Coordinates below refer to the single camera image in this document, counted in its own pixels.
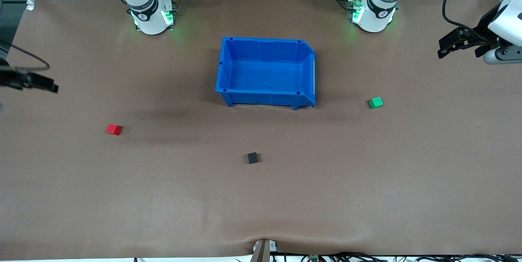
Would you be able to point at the brown table cover mat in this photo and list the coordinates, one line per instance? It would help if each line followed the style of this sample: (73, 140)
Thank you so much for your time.
(122, 196)

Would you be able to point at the blue plastic storage bin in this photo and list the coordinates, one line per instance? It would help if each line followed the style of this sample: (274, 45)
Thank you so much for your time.
(265, 74)

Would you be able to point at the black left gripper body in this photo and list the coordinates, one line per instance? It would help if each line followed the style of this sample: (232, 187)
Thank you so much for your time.
(484, 25)

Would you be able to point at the black cube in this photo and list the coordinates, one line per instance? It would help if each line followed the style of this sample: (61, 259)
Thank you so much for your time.
(252, 158)

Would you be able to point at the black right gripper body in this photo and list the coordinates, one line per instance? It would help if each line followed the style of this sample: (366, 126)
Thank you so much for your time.
(9, 78)

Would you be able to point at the small white corner bracket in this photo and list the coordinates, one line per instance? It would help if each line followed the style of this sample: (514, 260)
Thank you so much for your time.
(30, 5)

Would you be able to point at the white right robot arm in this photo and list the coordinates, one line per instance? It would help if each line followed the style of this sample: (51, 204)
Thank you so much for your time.
(147, 13)

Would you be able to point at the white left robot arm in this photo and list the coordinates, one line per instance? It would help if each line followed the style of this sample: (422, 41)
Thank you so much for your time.
(377, 13)

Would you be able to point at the green cube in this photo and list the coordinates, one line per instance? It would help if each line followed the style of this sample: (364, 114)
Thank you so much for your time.
(375, 103)

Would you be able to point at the red cube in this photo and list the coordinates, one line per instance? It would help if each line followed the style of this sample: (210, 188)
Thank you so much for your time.
(114, 129)

